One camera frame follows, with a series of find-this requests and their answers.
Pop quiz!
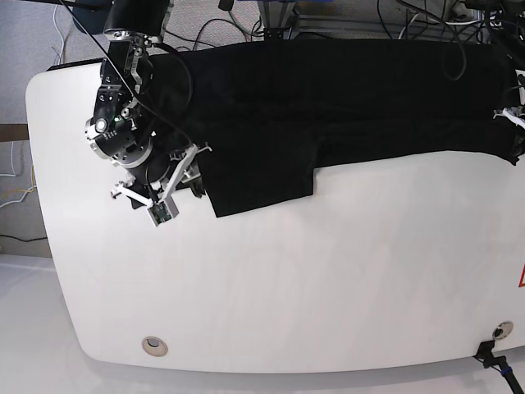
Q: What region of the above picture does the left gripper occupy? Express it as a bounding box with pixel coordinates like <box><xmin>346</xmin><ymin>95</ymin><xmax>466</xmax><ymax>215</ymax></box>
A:
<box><xmin>493</xmin><ymin>106</ymin><xmax>525</xmax><ymax>166</ymax></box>

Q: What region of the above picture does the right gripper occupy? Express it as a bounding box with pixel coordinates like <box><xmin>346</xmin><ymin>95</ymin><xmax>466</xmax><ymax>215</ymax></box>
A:
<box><xmin>110</xmin><ymin>141</ymin><xmax>212</xmax><ymax>209</ymax></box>

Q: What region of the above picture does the black T-shirt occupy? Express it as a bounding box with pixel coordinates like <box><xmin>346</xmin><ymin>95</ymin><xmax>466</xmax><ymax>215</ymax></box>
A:
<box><xmin>149</xmin><ymin>39</ymin><xmax>524</xmax><ymax>217</ymax></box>

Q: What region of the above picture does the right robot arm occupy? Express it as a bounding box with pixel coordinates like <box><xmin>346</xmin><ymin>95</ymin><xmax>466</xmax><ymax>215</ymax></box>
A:
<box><xmin>85</xmin><ymin>1</ymin><xmax>205</xmax><ymax>215</ymax></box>

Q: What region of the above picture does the red warning sticker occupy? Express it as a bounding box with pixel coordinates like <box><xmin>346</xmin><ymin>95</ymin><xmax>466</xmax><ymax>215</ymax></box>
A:
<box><xmin>518</xmin><ymin>265</ymin><xmax>525</xmax><ymax>288</ymax></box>

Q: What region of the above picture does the left table grommet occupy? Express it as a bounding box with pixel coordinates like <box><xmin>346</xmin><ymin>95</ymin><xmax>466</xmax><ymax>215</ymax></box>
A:
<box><xmin>141</xmin><ymin>337</ymin><xmax>168</xmax><ymax>357</ymax></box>

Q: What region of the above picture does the table grommet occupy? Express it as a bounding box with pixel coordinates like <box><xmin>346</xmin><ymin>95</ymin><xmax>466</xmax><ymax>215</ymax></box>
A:
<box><xmin>492</xmin><ymin>321</ymin><xmax>514</xmax><ymax>341</ymax></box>
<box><xmin>141</xmin><ymin>337</ymin><xmax>168</xmax><ymax>357</ymax></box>

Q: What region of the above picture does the right table grommet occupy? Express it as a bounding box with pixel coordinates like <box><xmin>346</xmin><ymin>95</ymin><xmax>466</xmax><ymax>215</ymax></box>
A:
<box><xmin>492</xmin><ymin>321</ymin><xmax>514</xmax><ymax>341</ymax></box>

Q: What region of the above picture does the black table clamp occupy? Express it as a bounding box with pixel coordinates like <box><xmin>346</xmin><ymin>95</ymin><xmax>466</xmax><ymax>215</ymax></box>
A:
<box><xmin>473</xmin><ymin>340</ymin><xmax>524</xmax><ymax>394</ymax></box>

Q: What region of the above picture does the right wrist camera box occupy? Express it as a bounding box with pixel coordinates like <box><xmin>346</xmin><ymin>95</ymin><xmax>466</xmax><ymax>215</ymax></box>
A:
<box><xmin>148</xmin><ymin>199</ymin><xmax>179</xmax><ymax>227</ymax></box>

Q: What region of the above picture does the white cable on floor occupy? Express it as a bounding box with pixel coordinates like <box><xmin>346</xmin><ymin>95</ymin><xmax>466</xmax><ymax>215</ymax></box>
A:
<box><xmin>0</xmin><ymin>141</ymin><xmax>38</xmax><ymax>208</ymax></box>

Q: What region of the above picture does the aluminium frame rail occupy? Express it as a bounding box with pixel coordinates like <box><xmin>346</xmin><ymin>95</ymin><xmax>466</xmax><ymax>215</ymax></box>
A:
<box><xmin>257</xmin><ymin>1</ymin><xmax>299</xmax><ymax>41</ymax></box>

